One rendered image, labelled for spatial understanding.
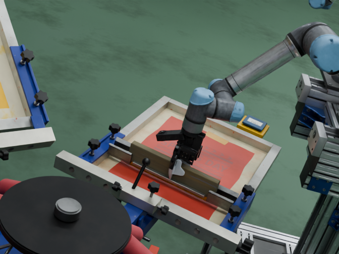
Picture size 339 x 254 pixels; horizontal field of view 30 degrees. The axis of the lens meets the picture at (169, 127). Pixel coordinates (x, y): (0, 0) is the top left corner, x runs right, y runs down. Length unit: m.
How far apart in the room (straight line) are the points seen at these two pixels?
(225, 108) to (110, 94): 2.91
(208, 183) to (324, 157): 0.53
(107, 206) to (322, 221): 1.66
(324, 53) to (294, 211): 2.33
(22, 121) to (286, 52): 0.94
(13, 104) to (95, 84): 2.96
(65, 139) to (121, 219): 2.81
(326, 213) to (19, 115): 1.52
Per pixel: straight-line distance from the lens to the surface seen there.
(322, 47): 2.13
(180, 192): 2.34
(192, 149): 2.24
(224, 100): 2.19
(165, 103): 2.85
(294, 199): 4.47
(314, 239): 3.10
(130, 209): 2.03
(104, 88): 5.09
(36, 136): 2.06
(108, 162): 2.39
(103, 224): 1.49
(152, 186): 2.02
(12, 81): 2.24
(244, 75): 2.28
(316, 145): 2.53
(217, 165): 2.58
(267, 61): 2.28
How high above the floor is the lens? 2.23
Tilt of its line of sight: 28 degrees down
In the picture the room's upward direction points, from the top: 17 degrees clockwise
